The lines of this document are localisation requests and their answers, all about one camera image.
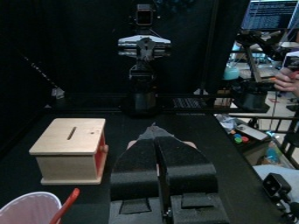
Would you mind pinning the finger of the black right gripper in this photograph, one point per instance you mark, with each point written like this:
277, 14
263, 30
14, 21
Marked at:
150, 49
142, 49

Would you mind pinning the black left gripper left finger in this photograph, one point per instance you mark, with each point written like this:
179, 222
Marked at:
134, 172

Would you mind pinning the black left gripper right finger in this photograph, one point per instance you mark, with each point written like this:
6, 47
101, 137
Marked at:
187, 172

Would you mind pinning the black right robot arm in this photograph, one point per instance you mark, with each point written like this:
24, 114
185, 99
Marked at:
143, 99

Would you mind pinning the person's hand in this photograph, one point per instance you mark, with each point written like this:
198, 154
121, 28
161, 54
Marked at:
286, 83

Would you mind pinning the red plastic utensil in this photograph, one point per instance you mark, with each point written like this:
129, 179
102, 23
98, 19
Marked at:
70, 199

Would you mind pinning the black mesh panel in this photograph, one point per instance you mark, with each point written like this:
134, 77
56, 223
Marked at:
187, 103

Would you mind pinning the box with coloured buttons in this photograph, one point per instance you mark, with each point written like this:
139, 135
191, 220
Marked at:
249, 132

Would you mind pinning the wooden box with red drawer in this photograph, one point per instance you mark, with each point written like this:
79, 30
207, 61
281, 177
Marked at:
66, 137

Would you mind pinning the teal round object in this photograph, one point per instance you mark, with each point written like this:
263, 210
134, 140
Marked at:
231, 73

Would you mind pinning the white cloth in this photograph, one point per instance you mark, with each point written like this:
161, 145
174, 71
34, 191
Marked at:
291, 175

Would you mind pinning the red plastic cup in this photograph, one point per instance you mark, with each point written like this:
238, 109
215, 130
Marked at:
27, 210

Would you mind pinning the computer monitor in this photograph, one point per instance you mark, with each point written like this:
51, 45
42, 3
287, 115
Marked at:
269, 14

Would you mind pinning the white handheld device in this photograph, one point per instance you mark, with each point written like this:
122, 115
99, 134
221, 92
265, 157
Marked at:
291, 61

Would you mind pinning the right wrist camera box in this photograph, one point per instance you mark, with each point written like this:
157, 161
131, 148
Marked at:
145, 16

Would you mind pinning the black metal frame pole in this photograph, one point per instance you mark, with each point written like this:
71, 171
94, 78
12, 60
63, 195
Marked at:
210, 43

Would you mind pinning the black table-level camera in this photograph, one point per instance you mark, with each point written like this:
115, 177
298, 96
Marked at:
275, 183

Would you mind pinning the white corner bracket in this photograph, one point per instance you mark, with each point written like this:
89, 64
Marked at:
58, 93

